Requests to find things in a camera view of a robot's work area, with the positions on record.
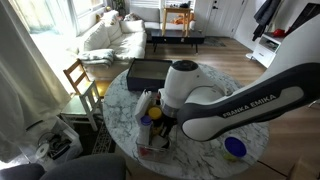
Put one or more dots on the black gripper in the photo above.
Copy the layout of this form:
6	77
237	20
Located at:
167	125

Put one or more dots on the white plastic scoop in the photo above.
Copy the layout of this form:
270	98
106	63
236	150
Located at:
160	141

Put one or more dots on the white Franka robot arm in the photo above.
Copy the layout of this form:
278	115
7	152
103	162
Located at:
233	106

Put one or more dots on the dark blue open box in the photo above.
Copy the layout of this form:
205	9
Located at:
148	73

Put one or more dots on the blue lidded can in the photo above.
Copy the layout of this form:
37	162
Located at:
235	147

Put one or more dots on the yellow capped dark bottle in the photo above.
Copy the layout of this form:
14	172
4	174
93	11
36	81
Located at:
155	113

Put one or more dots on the blue capped white bottle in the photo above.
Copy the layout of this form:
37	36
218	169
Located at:
145	128

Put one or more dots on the white plastic bag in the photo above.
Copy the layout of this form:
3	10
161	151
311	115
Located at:
142	103

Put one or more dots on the patterned floor rug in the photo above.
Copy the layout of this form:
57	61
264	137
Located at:
101	140

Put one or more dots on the small white chair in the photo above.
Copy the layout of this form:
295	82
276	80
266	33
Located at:
81	106

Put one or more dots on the dark coffee table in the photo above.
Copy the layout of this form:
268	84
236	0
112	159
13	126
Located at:
176	36

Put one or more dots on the white sofa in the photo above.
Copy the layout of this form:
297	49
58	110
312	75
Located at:
126	45

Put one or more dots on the grey white blanket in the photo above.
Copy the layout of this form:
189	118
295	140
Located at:
96	56

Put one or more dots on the grey padded chair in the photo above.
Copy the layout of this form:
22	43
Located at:
76	168

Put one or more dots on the wooden chair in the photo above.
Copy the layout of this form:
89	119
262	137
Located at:
78	78

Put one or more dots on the white sofa cushion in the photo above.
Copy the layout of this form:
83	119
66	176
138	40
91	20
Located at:
96	38
114	30
131	26

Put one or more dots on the orange toy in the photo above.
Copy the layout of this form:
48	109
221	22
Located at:
181	19

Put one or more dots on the white loveseat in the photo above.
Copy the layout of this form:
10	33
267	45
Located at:
146	15

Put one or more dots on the white storage bin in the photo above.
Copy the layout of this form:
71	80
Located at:
56	146

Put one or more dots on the wooden side table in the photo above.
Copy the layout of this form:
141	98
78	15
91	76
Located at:
176	10

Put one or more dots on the white door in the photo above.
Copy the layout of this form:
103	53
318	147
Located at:
221	16

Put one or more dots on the white low cabinet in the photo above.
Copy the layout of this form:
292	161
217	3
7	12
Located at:
266	50

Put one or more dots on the green house plant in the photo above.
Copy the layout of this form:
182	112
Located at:
118	5

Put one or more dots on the red helmet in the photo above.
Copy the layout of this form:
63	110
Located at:
279	32

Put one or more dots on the white curtain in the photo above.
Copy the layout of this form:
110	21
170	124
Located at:
26	83

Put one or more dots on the dark hanging coat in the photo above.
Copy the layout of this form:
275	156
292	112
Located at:
265	15

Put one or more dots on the white window frame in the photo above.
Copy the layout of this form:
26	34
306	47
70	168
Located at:
66	13

